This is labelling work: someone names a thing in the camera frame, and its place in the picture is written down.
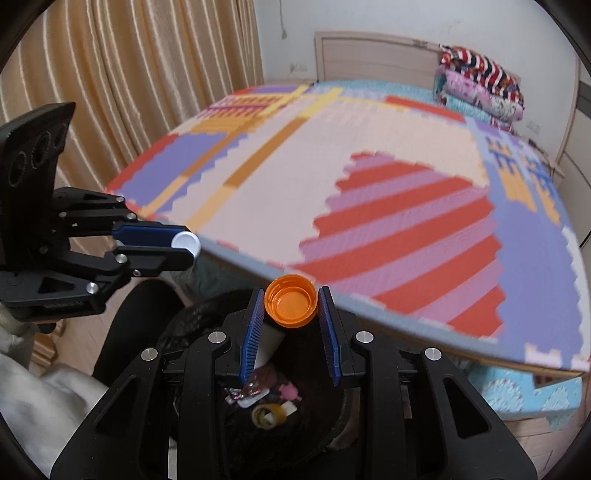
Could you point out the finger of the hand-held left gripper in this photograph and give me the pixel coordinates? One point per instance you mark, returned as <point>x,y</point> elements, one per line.
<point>152,263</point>
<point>143,233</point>

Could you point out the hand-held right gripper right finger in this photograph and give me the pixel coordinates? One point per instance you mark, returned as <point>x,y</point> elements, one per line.
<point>330,341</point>

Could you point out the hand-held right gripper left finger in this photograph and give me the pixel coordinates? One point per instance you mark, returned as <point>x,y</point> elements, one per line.
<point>251,341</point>

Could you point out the white bottle cap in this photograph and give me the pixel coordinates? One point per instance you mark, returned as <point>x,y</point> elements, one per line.
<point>187,243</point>

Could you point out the silver blister pack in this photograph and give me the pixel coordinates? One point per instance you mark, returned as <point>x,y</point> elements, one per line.
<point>258,382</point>

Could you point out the orange bottle cap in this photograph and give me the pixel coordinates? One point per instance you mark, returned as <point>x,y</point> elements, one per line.
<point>291,304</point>

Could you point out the small pink toy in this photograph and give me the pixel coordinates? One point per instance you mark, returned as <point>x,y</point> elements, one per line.
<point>290,391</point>

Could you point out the yellow tape roll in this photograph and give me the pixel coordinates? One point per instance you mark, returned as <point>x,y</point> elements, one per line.
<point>267,415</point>

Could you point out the black trash bin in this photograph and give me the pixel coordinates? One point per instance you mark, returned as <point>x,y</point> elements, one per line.
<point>300,443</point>

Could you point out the beige ribbed curtain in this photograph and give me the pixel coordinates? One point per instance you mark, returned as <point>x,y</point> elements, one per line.
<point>115,69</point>

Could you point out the person's leg in light trousers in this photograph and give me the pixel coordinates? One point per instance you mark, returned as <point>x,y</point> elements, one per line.
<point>41,397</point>

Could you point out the blue patterned bed sheet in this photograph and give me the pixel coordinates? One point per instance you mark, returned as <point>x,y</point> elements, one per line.
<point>508,387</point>

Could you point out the colourful foam puzzle mat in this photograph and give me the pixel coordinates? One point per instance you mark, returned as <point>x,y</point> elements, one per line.
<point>369,152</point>

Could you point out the wooden bed headboard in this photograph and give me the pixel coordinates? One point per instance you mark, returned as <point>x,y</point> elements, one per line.
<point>369,60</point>

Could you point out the pink printed folded quilt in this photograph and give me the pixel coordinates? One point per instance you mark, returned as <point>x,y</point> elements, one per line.
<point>480,99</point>

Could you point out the striped folded blanket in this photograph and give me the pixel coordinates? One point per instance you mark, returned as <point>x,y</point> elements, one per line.
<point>480,64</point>

